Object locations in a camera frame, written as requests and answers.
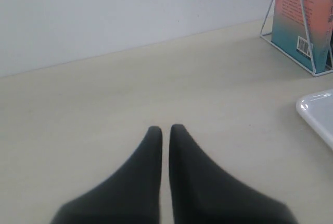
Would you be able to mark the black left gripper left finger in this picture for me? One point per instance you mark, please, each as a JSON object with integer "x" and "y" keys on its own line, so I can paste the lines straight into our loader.
{"x": 130, "y": 195}

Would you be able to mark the pink and teal book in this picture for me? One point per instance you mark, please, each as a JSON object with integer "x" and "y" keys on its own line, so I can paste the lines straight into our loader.
{"x": 294, "y": 13}

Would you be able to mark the white plastic tray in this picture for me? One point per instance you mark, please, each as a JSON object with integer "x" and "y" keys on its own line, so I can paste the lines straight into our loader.
{"x": 316, "y": 110}

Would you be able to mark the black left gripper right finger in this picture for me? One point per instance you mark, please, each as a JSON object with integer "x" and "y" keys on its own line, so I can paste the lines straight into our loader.
{"x": 203, "y": 192}

